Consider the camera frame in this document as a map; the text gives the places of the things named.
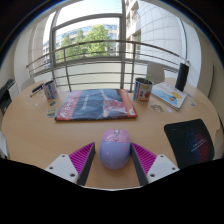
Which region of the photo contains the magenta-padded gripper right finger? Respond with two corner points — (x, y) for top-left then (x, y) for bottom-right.
(130, 142), (181, 187)

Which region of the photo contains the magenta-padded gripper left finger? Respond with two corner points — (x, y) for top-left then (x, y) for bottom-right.
(44, 141), (97, 187)

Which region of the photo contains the pink and lilac computer mouse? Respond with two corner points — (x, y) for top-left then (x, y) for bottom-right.
(99, 128), (132, 170)

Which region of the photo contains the black mouse pad with swirls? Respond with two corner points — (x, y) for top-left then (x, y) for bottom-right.
(163, 118), (215, 170)

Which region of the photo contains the green sticker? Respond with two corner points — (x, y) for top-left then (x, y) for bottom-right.
(45, 108), (58, 118)

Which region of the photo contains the transparent sticker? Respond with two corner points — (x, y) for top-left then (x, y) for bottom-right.
(149, 103), (165, 113)

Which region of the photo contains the white chair with wooden legs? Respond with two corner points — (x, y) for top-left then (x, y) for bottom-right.
(0, 129), (10, 159)

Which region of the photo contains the red and blue magazine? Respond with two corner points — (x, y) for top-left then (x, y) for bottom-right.
(54, 88), (139, 122)

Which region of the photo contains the open illustrated booklet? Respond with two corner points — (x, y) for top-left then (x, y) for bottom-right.
(151, 81), (188, 111)

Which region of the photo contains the printed tin can with pens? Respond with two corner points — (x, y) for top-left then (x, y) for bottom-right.
(42, 79), (60, 101)

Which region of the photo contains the printed tin can with plant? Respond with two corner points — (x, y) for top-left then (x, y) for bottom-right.
(132, 77), (155, 104)

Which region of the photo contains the dark pen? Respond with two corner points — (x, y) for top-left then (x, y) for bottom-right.
(29, 83), (45, 98)

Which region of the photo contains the black printer on cabinet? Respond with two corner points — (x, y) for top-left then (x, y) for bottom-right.
(0, 78), (16, 116)

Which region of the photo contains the black cylindrical speaker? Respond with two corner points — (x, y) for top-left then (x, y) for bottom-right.
(174, 62), (190, 92)

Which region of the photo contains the grey metal railing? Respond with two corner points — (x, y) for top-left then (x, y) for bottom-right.
(25, 39), (191, 93)

